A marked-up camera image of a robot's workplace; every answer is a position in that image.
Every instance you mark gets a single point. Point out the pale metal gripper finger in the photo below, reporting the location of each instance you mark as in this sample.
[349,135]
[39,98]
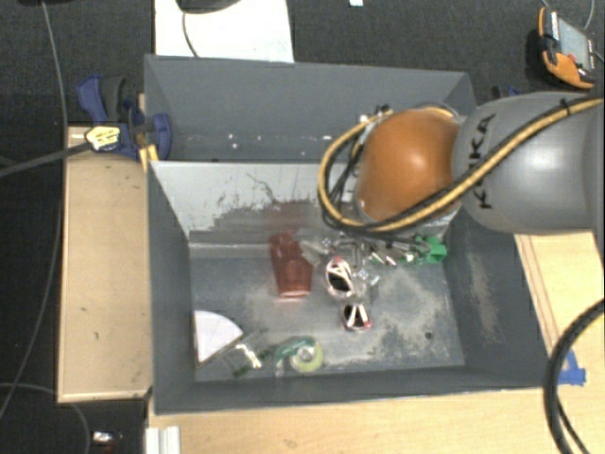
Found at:
[368,282]
[317,248]

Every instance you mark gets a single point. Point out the red translucent plastic cup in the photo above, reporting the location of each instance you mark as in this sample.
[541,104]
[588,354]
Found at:
[290,267]

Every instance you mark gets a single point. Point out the green tape dispenser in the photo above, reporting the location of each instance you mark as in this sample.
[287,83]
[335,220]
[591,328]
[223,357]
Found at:
[302,355]

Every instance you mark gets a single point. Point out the clear packet with green print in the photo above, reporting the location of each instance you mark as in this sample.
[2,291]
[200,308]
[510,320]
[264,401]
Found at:
[246,360]

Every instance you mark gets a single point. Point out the white quarter-round wedge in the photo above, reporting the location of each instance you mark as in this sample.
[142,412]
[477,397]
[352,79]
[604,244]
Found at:
[212,334]

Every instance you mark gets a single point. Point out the grey metal bin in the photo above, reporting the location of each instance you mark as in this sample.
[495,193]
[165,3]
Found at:
[283,107]

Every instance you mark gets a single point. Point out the pale wood board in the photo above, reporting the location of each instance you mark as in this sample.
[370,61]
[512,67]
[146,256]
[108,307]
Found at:
[104,272]

